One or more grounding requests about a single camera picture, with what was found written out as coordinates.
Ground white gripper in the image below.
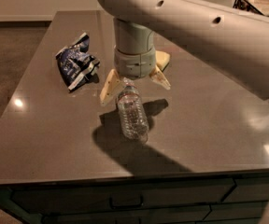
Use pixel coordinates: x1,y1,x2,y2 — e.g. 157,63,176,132
100,48,171,106

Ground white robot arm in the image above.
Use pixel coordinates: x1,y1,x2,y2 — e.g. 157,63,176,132
98,0,269,102

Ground crumpled blue chip bag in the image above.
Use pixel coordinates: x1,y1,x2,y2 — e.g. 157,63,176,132
55,33,100,91

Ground clear plastic water bottle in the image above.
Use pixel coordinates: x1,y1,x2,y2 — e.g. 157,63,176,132
116,77,149,143

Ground black drawer handle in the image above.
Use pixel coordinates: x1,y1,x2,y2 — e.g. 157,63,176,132
109,194,144,209

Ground yellow sponge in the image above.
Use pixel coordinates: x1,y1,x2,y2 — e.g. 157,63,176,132
156,50,171,71

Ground dark right drawer front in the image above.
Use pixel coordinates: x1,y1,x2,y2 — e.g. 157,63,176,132
224,177,269,203

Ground dark cabinet drawer front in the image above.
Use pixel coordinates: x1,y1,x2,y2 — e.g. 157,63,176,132
12,178,234,214

